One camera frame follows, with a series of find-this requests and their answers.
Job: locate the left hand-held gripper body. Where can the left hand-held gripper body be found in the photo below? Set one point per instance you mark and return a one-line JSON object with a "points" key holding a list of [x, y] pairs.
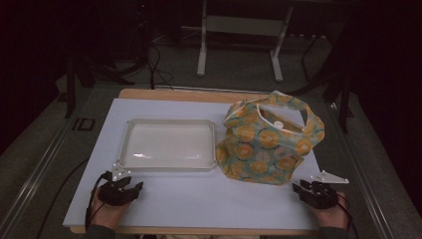
{"points": [[114, 194]]}

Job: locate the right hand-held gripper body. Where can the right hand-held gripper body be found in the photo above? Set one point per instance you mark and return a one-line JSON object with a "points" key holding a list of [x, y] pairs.
{"points": [[320, 197]]}

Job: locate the white plastic tray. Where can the white plastic tray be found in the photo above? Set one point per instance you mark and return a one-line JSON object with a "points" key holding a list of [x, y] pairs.
{"points": [[167, 144]]}

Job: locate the yellow floral cloth bag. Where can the yellow floral cloth bag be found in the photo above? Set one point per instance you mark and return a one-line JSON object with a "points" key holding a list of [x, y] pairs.
{"points": [[265, 146]]}

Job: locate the person's left hand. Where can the person's left hand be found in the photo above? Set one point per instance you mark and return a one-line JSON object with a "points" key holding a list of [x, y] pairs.
{"points": [[107, 214]]}

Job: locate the person's right hand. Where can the person's right hand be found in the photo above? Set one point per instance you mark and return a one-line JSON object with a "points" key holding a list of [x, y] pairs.
{"points": [[331, 215]]}

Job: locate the white table sheet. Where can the white table sheet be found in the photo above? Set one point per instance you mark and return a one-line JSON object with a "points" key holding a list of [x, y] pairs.
{"points": [[185, 195]]}

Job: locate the white bottle cap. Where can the white bottle cap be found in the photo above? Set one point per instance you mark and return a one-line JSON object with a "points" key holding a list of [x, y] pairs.
{"points": [[278, 124]]}

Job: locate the black stand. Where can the black stand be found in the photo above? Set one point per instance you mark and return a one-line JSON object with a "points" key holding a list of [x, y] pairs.
{"points": [[338, 86], [86, 73]]}

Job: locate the white metal stand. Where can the white metal stand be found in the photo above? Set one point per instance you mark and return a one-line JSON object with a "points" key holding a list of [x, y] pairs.
{"points": [[242, 26]]}

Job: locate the metal floor rail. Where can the metal floor rail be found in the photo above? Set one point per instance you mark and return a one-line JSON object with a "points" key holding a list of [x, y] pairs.
{"points": [[30, 189], [361, 172]]}

